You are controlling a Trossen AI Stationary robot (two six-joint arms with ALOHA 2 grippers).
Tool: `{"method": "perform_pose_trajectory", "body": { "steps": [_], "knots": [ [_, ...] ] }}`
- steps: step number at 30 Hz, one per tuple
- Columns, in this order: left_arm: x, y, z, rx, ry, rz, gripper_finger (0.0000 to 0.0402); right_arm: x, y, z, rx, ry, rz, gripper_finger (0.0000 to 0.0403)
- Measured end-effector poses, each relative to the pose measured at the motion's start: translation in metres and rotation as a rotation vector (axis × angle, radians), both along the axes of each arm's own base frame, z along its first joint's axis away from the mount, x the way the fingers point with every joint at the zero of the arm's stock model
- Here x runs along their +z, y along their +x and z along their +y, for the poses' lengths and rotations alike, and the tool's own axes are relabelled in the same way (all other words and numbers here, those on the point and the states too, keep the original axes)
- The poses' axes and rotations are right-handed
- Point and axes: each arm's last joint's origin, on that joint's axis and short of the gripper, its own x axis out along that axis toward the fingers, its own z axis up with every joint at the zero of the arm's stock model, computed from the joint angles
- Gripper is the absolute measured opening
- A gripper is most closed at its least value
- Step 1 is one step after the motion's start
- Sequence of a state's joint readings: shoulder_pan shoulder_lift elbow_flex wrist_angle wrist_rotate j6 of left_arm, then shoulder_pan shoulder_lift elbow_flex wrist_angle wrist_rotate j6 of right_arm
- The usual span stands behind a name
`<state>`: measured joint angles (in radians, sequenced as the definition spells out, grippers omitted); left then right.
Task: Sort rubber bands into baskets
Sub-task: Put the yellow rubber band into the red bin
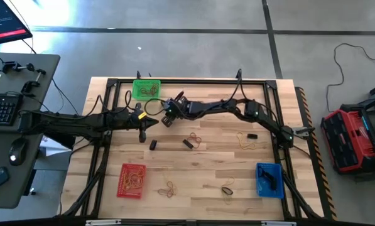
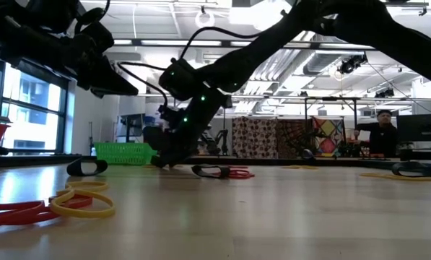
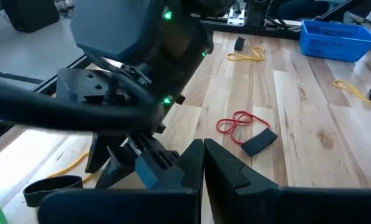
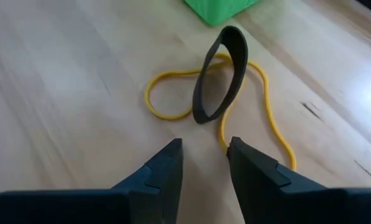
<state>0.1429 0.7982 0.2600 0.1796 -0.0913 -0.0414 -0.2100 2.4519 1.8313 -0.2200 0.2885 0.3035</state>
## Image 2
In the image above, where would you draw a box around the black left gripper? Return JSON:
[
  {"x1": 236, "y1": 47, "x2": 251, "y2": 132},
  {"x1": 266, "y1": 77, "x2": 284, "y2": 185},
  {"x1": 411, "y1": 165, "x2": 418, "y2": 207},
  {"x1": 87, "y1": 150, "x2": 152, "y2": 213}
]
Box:
[{"x1": 56, "y1": 44, "x2": 139, "y2": 98}]

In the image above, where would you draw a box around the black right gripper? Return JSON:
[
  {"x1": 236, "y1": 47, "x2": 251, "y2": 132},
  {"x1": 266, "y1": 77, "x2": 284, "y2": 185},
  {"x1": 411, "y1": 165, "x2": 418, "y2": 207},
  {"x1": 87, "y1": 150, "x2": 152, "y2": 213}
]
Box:
[{"x1": 142, "y1": 90, "x2": 235, "y2": 169}]

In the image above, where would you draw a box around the yellow rubber band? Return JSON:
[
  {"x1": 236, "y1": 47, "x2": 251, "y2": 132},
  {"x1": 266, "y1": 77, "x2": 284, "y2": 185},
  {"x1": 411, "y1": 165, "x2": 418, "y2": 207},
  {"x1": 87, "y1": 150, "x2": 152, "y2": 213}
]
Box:
[
  {"x1": 48, "y1": 180, "x2": 118, "y2": 220},
  {"x1": 142, "y1": 164, "x2": 184, "y2": 170},
  {"x1": 358, "y1": 172, "x2": 431, "y2": 183},
  {"x1": 281, "y1": 164, "x2": 319, "y2": 170}
]

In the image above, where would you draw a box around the black screen on stand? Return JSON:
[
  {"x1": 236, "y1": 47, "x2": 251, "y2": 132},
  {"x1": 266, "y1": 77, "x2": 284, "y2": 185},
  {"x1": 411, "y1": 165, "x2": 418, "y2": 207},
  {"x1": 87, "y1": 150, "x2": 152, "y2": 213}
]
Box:
[{"x1": 119, "y1": 113, "x2": 146, "y2": 144}]

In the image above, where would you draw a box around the green plastic basket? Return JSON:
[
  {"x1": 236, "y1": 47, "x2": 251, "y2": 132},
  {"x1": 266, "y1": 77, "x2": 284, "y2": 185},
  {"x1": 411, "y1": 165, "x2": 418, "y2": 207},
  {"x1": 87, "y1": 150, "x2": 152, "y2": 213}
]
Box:
[{"x1": 93, "y1": 142, "x2": 158, "y2": 166}]

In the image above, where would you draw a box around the long ceiling light strip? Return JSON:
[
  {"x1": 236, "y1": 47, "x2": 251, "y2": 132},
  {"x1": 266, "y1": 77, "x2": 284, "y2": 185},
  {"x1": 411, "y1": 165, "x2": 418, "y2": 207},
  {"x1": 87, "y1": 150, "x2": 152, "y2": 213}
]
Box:
[{"x1": 112, "y1": 38, "x2": 375, "y2": 50}]

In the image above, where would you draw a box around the brown dotted hanging cloth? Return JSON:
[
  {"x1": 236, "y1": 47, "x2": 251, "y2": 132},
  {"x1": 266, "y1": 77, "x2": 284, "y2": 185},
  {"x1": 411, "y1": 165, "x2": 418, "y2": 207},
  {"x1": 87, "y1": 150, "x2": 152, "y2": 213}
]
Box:
[{"x1": 231, "y1": 118, "x2": 278, "y2": 159}]

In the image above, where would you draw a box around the large window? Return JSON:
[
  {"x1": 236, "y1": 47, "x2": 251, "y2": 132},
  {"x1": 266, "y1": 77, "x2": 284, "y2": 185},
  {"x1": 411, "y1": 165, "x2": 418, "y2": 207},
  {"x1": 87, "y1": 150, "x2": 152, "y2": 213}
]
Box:
[{"x1": 0, "y1": 61, "x2": 69, "y2": 155}]

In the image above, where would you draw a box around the dark patterned hanging cloth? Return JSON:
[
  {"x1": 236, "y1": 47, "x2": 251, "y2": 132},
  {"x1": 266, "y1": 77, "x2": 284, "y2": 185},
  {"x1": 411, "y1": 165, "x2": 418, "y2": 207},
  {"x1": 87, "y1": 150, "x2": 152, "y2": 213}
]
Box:
[{"x1": 276, "y1": 118, "x2": 314, "y2": 158}]

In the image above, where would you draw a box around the colourful geometric hanging cloth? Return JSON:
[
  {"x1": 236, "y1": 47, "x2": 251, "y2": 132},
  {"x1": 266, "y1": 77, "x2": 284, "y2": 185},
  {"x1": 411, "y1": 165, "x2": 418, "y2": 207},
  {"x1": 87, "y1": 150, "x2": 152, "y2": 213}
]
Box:
[{"x1": 311, "y1": 117, "x2": 346, "y2": 156}]

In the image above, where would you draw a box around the black ceiling spotlight cluster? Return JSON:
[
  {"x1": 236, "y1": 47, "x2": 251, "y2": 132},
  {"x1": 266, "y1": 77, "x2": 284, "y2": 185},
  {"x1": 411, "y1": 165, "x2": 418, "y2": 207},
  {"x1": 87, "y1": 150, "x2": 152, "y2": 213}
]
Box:
[
  {"x1": 373, "y1": 88, "x2": 396, "y2": 99},
  {"x1": 336, "y1": 53, "x2": 370, "y2": 76}
]

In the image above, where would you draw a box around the person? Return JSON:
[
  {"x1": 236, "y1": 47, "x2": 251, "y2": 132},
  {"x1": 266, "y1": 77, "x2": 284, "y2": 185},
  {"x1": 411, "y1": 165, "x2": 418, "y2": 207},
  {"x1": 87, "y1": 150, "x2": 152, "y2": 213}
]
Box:
[{"x1": 354, "y1": 109, "x2": 399, "y2": 159}]

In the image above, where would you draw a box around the black background monitor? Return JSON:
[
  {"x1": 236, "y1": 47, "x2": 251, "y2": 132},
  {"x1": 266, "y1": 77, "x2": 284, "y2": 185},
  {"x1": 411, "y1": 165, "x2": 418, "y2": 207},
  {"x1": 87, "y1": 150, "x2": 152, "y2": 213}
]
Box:
[{"x1": 396, "y1": 113, "x2": 431, "y2": 144}]

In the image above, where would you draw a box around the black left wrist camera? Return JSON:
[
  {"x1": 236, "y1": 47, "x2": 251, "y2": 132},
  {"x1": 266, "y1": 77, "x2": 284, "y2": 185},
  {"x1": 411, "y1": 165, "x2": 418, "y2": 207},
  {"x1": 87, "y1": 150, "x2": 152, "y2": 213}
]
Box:
[{"x1": 78, "y1": 22, "x2": 115, "y2": 55}]

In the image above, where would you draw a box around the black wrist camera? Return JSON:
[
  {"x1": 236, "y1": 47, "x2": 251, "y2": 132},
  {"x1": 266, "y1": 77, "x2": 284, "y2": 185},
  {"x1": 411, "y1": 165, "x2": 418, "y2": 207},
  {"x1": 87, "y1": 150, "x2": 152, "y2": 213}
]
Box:
[
  {"x1": 158, "y1": 56, "x2": 204, "y2": 103},
  {"x1": 78, "y1": 22, "x2": 115, "y2": 55}
]

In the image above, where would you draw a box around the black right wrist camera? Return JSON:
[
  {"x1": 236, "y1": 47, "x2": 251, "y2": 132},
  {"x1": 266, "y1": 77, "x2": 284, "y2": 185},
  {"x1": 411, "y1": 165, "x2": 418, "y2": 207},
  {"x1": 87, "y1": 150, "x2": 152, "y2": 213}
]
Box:
[{"x1": 158, "y1": 56, "x2": 204, "y2": 103}]

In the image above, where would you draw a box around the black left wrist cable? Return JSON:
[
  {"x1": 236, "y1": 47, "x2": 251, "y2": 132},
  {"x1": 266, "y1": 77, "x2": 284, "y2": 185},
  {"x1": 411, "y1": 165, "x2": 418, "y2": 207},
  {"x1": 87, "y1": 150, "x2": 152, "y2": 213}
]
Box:
[{"x1": 74, "y1": 0, "x2": 111, "y2": 27}]

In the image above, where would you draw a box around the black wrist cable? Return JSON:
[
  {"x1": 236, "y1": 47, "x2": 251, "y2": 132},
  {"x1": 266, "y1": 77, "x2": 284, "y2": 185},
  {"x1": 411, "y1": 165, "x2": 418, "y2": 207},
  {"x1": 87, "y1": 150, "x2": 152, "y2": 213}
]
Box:
[
  {"x1": 74, "y1": 0, "x2": 111, "y2": 27},
  {"x1": 116, "y1": 25, "x2": 261, "y2": 109}
]

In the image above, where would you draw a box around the black aluminium table frame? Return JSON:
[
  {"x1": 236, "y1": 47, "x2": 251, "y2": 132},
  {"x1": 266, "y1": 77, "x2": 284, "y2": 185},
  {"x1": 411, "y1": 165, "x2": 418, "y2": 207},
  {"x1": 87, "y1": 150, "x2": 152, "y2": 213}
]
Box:
[{"x1": 0, "y1": 153, "x2": 431, "y2": 171}]

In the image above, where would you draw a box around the white ring ceiling lamp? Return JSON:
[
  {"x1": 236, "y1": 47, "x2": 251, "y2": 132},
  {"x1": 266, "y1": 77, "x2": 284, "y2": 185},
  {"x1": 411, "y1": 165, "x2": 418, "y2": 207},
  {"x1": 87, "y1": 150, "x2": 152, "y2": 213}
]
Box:
[{"x1": 194, "y1": 9, "x2": 216, "y2": 31}]

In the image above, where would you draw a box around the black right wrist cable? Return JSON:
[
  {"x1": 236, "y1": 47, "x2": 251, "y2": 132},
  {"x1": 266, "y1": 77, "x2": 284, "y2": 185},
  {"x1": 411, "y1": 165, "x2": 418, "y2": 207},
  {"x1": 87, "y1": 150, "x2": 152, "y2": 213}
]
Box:
[{"x1": 116, "y1": 25, "x2": 261, "y2": 109}]

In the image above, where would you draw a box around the silver ceiling air duct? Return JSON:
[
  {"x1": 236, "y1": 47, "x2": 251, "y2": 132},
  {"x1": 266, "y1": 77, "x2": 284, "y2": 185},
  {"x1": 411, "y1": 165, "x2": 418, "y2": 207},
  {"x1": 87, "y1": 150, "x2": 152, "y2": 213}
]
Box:
[{"x1": 236, "y1": 32, "x2": 346, "y2": 95}]

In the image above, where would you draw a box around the thin black hanging cable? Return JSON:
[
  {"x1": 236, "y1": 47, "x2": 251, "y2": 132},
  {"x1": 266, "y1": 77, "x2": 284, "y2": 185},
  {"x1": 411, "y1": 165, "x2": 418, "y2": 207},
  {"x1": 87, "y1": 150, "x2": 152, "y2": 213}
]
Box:
[{"x1": 365, "y1": 61, "x2": 426, "y2": 116}]

